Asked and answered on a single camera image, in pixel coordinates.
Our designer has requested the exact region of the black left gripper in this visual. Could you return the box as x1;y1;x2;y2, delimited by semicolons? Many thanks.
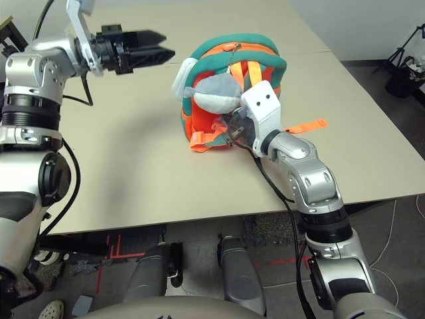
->
95;24;176;76

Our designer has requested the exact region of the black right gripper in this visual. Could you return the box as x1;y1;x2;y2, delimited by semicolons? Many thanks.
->
225;106;258;150

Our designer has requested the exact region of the grey plush toy keychain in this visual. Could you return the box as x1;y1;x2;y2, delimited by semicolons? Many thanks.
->
184;72;244;114

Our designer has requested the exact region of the orange and teal backpack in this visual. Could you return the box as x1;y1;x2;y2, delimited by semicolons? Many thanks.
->
171;32;330;154

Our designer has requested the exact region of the black framed side table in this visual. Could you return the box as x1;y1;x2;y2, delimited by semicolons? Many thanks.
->
0;17;30;56

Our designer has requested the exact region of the grey robot right leg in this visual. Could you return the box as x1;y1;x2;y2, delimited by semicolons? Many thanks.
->
216;235;267;316

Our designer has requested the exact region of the grey robot leg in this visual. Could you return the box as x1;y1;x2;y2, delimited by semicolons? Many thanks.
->
216;235;267;316
123;243;169;305

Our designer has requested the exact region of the black bag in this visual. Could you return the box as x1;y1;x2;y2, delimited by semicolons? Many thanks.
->
384;64;423;99

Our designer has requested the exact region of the grey robot left leg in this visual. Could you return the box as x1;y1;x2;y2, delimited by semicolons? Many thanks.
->
123;243;169;305

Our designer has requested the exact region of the black tripod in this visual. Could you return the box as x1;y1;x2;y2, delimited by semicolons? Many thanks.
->
374;23;425;74

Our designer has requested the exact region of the beige robot torso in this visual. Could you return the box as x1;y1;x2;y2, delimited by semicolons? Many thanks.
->
73;294;267;319

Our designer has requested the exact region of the grey square floor piece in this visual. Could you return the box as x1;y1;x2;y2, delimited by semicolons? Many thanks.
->
70;294;94;317

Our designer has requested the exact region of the white perforated shoe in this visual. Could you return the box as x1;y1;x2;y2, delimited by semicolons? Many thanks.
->
39;299;65;319

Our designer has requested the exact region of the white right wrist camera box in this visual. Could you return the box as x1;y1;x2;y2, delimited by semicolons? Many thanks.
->
240;80;284;158

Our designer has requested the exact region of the silver ball chain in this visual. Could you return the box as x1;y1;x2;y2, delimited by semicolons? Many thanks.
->
227;43;241;71

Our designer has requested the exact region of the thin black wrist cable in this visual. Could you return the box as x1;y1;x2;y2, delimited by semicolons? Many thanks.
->
62;73;94;107

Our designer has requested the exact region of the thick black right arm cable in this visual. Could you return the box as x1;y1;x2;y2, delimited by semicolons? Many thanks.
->
228;134;317;319

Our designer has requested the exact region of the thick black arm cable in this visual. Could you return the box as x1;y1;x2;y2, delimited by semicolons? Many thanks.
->
32;0;82;237
228;134;317;319

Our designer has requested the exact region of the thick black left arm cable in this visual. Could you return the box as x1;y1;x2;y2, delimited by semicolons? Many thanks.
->
32;0;82;237

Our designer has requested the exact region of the thin white floor cable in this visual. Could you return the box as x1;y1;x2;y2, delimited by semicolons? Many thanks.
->
369;194;425;319

